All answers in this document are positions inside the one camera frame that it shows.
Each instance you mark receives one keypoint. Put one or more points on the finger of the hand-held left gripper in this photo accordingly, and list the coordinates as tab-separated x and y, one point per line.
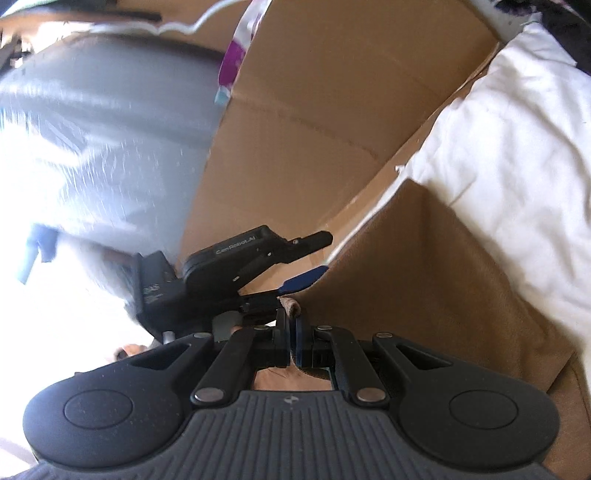
309	243
302	281

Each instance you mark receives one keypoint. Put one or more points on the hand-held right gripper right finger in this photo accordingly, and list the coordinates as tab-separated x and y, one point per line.
300	341

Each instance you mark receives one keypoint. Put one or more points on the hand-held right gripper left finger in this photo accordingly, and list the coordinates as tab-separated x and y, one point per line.
282	339

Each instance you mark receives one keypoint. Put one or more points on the brown printed t-shirt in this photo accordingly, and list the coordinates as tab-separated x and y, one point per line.
415	286

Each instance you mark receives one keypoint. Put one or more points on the person's left hand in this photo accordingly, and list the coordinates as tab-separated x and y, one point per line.
136	353

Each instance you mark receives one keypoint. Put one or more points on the flattened cardboard sheet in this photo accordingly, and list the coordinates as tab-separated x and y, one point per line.
323	115

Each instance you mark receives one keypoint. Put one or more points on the detergent bottle with blue cap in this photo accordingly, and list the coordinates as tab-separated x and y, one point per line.
221	98

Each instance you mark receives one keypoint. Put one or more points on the clear plastic bags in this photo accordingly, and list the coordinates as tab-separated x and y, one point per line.
39	249

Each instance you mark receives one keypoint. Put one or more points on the grey upright panel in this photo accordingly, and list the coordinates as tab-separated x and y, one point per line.
115	115

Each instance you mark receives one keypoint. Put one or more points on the cream bear print bed sheet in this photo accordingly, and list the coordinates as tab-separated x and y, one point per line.
508	161

